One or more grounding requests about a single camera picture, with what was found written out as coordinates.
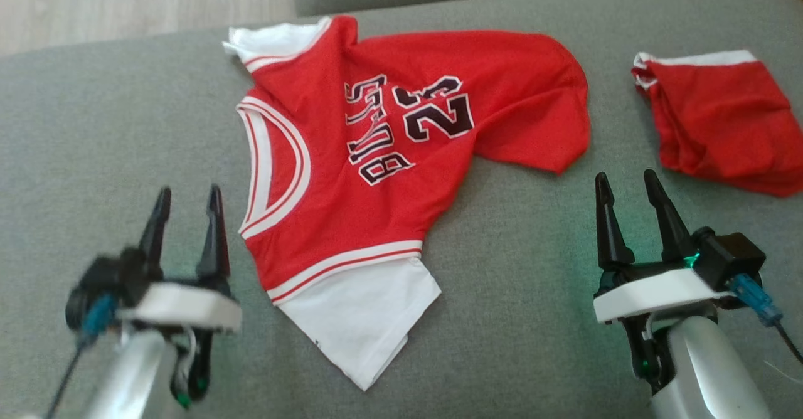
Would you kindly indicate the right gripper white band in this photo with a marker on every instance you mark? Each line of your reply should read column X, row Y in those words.
column 652, row 293

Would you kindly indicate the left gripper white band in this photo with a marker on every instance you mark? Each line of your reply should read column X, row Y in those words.
column 182, row 306

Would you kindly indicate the red basketball shorts white trim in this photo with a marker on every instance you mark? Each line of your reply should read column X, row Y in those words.
column 721, row 124

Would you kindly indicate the red Bulls 23 jersey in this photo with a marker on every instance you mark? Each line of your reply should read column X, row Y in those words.
column 376, row 218

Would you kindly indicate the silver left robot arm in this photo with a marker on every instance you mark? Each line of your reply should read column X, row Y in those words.
column 132, row 375

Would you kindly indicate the grey sofa seat cushion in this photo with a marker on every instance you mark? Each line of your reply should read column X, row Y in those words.
column 502, row 318

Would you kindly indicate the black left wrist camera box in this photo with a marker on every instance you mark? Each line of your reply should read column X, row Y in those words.
column 110, row 275

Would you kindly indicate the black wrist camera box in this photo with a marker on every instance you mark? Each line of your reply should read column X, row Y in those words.
column 731, row 259
column 110, row 275

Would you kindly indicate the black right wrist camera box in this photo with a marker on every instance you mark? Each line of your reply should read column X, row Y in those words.
column 731, row 259

